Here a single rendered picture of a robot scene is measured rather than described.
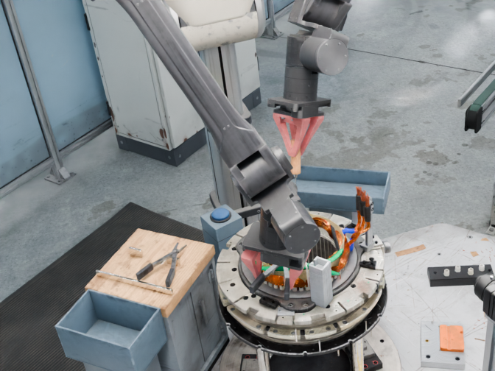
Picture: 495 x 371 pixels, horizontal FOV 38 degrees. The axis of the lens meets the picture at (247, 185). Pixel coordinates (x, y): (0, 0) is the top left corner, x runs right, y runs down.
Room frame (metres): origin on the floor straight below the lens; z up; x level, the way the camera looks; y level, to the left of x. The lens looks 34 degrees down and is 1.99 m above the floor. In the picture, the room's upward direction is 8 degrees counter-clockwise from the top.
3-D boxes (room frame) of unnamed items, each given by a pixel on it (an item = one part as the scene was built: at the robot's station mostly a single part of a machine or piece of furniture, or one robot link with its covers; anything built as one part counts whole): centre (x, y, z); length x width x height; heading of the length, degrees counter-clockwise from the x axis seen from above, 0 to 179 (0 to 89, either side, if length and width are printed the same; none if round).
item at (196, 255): (1.13, 0.22, 1.05); 0.20 x 0.19 x 0.02; 150
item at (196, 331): (1.13, 0.22, 0.91); 0.19 x 0.19 x 0.26; 60
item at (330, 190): (1.35, -0.19, 0.92); 0.25 x 0.11 x 0.28; 69
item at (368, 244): (1.06, -0.21, 1.15); 0.03 x 0.02 x 0.12; 134
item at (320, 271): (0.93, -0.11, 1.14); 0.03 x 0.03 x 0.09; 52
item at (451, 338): (1.07, -0.39, 0.80); 0.07 x 0.05 x 0.01; 164
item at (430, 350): (1.07, -0.37, 0.79); 0.12 x 0.09 x 0.02; 164
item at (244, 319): (0.96, 0.03, 1.06); 0.09 x 0.04 x 0.01; 52
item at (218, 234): (1.31, 0.07, 0.91); 0.07 x 0.07 x 0.25; 29
